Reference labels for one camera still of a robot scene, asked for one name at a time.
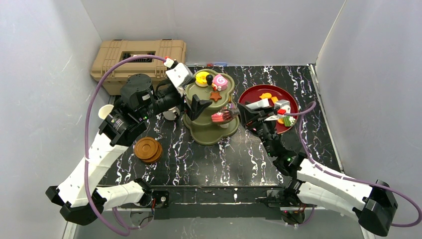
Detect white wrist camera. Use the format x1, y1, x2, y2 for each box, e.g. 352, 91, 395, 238
163, 57, 194, 96
265, 100, 291, 121

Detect brown wooden coaster stack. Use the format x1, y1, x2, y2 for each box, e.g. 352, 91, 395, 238
134, 137, 163, 164

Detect green three-tier dessert stand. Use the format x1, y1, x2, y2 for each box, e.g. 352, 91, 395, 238
183, 69, 239, 146

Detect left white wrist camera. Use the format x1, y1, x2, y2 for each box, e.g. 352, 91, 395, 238
163, 57, 194, 96

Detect dark red round tray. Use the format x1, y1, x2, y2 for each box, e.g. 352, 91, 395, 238
238, 85, 299, 134

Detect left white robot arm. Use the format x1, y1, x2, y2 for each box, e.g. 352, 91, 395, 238
46, 71, 211, 226

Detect tan plastic toolbox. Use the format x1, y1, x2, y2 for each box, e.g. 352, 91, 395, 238
91, 39, 187, 96

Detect yellow frosted donut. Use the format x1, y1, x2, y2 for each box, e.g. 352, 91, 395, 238
195, 71, 210, 87

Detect pink swirl roll cake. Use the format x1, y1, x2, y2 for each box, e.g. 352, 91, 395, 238
211, 74, 229, 92

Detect white handled metal tongs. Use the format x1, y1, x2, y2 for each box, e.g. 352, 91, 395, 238
219, 99, 271, 121

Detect star shaped cookie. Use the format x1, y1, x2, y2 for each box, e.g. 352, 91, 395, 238
209, 92, 222, 102

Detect red layered cake slice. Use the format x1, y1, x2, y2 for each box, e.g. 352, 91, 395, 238
211, 112, 231, 124

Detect blue mug cream interior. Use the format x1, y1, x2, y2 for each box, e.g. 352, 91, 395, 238
98, 104, 114, 120

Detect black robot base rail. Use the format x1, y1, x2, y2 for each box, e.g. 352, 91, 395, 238
120, 184, 307, 221

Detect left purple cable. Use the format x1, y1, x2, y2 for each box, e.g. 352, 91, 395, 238
84, 55, 169, 237

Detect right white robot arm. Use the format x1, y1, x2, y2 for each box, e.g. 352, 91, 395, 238
237, 103, 398, 237

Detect yellow fish shaped cookie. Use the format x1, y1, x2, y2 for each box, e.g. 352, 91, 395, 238
259, 93, 272, 100

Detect red blue pen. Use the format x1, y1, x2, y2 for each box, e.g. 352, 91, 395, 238
206, 62, 228, 67

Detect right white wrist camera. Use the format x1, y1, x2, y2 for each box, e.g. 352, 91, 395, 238
265, 100, 291, 121

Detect green layered cake slice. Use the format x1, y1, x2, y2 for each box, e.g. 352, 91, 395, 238
282, 116, 296, 127

